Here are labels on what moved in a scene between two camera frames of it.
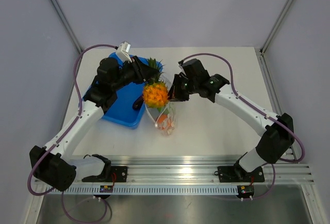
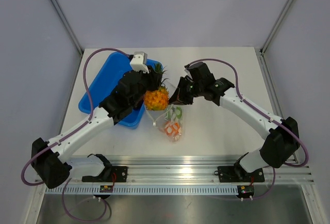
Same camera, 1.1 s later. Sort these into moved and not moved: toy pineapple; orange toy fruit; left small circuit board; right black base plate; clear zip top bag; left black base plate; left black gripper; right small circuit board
Moved: clear zip top bag; left black gripper; toy pineapple; orange toy fruit
Not moved: right black base plate; right small circuit board; left small circuit board; left black base plate
